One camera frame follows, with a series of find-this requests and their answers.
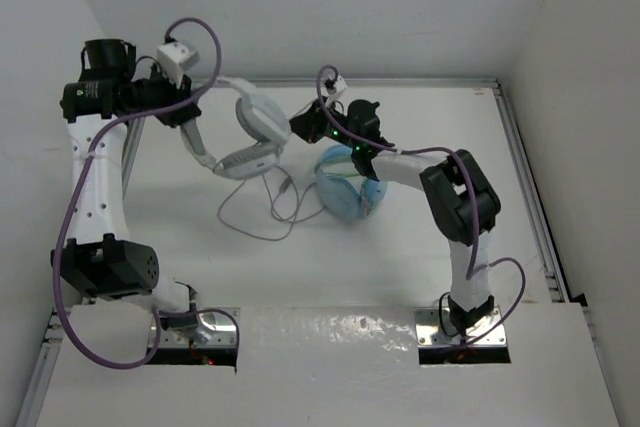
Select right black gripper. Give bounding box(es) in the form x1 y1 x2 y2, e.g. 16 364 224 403
284 96 360 151

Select white grey headphones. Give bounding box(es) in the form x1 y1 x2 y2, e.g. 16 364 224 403
178 75 294 181

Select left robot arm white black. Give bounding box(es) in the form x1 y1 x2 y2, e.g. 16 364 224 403
60 39 198 313

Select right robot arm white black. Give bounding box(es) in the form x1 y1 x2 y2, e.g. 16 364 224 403
290 99 501 335

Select light blue headphones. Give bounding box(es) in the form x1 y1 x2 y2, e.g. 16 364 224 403
314 145 388 221

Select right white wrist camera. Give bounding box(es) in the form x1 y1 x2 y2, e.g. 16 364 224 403
322 75 347 107

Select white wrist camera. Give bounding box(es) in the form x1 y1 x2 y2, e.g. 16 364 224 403
156 41 200 87
322 75 347 107

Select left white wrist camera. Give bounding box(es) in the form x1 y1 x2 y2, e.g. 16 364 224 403
156 41 200 87

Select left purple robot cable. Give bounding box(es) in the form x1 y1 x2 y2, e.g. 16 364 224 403
53 17 241 371

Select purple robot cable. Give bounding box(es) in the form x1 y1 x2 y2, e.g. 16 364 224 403
317 64 527 348
53 17 241 371

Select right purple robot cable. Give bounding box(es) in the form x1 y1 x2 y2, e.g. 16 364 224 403
317 64 527 348

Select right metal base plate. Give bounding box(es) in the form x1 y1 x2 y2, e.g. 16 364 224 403
414 307 508 350

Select metal base plate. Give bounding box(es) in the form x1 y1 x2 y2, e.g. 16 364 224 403
414 307 508 350
160 308 240 349

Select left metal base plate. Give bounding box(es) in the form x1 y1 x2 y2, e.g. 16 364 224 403
160 308 240 349

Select aluminium table frame rail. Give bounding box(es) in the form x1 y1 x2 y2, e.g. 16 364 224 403
19 77 601 427

